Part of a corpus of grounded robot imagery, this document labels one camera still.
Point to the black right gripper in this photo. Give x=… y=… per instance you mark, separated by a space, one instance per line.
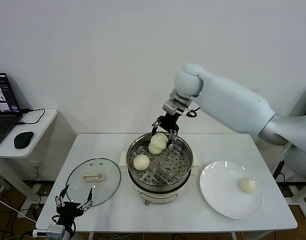
x=170 y=123

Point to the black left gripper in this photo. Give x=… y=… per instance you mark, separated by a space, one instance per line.
x=69 y=212

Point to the white steamed baozi bun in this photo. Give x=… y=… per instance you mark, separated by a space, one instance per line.
x=159 y=140
x=154 y=150
x=141 y=162
x=247 y=185

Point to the round glass pot lid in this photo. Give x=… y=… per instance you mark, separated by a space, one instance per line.
x=92 y=177

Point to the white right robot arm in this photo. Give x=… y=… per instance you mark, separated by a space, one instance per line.
x=230 y=100

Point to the stainless steel steamer basket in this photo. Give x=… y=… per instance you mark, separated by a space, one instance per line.
x=172 y=167

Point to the cream electric cooker pot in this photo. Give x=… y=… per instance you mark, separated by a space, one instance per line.
x=160 y=196

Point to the black computer mouse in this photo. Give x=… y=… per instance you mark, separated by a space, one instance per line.
x=23 y=140

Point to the round white plate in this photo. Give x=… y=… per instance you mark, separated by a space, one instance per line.
x=222 y=195

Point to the black laptop computer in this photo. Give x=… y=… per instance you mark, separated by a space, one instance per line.
x=3 y=125

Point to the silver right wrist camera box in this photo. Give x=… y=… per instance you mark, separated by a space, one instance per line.
x=176 y=105

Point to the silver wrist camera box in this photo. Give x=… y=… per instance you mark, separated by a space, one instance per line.
x=176 y=105
x=56 y=231

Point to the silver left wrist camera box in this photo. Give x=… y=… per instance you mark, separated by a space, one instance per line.
x=56 y=231

